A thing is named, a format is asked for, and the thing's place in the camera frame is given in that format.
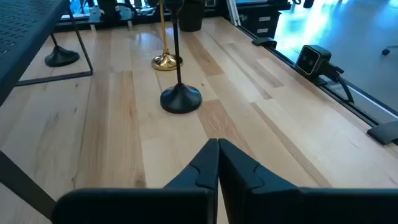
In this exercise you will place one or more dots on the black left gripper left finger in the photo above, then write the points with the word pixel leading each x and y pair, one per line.
pixel 186 205

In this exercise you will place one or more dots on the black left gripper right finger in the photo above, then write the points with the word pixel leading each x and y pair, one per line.
pixel 264 202

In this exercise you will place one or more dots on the black candlestick holder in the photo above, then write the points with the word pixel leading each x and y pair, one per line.
pixel 62 57
pixel 180 99

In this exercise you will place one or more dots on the tall gold candlestick holder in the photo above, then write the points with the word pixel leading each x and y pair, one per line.
pixel 164 62

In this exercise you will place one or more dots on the black table edge clamp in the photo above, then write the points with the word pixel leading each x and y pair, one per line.
pixel 264 42
pixel 384 133

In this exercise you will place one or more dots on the green potted plant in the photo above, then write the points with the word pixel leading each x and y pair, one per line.
pixel 191 17

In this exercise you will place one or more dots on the office chair caster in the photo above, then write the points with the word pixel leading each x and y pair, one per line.
pixel 385 52

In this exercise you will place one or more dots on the black perforated metal shelf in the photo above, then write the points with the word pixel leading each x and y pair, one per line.
pixel 18 31

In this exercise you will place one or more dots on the black table-level camera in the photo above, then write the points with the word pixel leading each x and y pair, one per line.
pixel 311 60

